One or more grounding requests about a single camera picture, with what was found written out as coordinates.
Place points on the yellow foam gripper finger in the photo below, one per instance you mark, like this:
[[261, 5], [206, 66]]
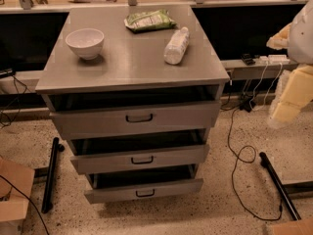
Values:
[[281, 39], [294, 91]]

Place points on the grey top drawer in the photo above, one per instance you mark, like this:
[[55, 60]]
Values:
[[135, 120]]

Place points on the grey drawer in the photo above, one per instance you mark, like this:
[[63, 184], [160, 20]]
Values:
[[144, 191], [135, 120], [135, 160]]

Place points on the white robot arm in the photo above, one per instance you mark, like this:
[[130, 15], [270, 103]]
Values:
[[300, 48]]

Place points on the grey metal drawer cabinet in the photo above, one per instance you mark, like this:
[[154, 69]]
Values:
[[130, 72]]

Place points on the grey middle drawer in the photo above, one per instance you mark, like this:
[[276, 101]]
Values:
[[135, 160]]

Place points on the grey bottom drawer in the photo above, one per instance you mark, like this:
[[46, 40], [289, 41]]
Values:
[[144, 191]]

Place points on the white power strip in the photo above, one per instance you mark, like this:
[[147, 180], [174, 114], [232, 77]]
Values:
[[274, 59]]

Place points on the small black device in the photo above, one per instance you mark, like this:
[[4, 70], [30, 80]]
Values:
[[247, 59]]

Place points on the black floor bar right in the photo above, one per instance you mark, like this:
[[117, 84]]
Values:
[[280, 187]]

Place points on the black floor bar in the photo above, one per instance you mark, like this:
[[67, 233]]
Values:
[[280, 187], [47, 199]]

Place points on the clear plastic water bottle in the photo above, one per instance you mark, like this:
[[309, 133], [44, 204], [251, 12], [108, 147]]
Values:
[[176, 47]]

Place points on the green snack bag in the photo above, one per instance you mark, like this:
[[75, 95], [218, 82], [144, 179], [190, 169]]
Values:
[[147, 21]]

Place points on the cardboard box bottom right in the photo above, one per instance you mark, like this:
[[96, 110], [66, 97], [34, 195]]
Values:
[[299, 227]]

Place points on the cardboard box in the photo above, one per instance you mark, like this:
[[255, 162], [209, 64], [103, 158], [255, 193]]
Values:
[[299, 227], [15, 189]]

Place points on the white ceramic bowl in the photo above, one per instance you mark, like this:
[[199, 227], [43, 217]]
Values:
[[86, 43]]

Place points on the black floor bar left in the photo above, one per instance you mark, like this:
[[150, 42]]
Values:
[[47, 199]]

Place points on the cardboard box left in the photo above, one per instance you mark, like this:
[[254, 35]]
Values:
[[15, 189]]

